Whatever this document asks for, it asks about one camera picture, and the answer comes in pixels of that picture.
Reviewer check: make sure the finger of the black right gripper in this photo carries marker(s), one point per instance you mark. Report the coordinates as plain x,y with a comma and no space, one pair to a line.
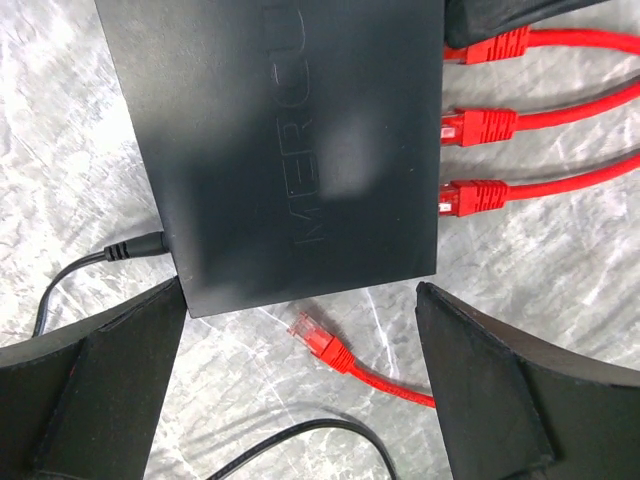
468,22

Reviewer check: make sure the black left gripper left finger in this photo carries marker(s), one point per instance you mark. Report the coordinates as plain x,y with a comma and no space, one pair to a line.
84,401

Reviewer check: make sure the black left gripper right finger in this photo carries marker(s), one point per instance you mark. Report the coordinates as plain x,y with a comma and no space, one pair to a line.
513,406

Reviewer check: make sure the black Mercury network switch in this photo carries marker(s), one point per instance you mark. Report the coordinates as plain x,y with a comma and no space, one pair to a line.
292,147

